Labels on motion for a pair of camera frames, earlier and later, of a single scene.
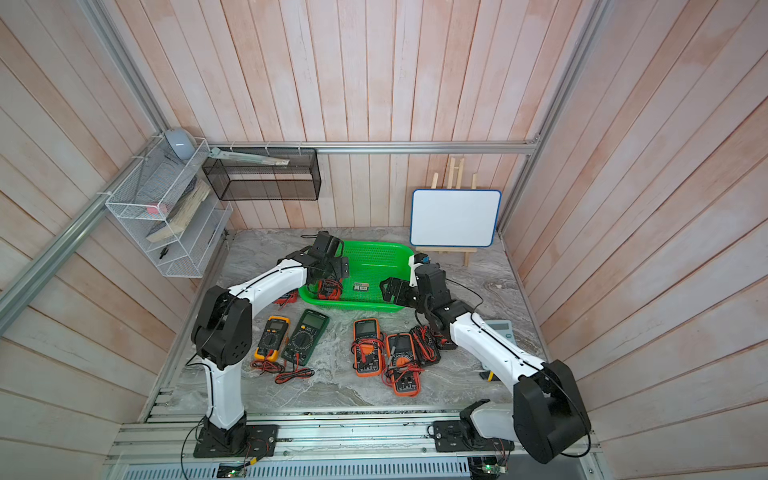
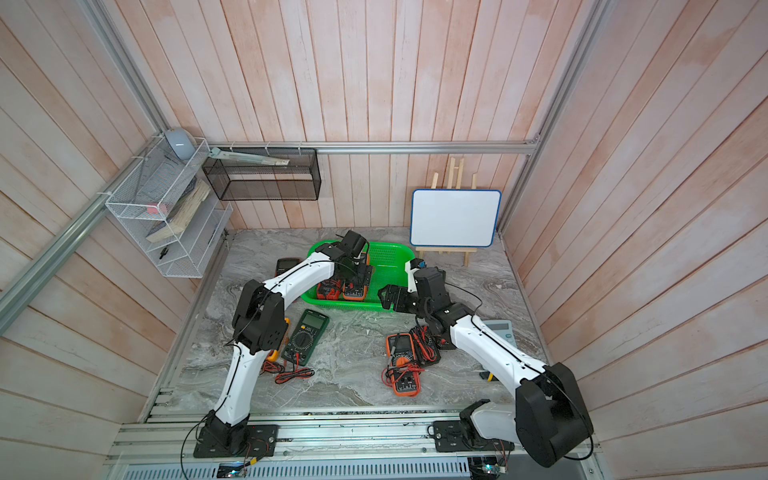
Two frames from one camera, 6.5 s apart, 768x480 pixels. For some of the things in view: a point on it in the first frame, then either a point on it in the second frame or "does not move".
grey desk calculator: x=505 y=328 does not move
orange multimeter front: x=405 y=371 does not move
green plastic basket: x=369 y=263 does not move
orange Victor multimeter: x=367 y=348 → x=355 y=290
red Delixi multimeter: x=330 y=289 does not move
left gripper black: x=341 y=270 → x=367 y=270
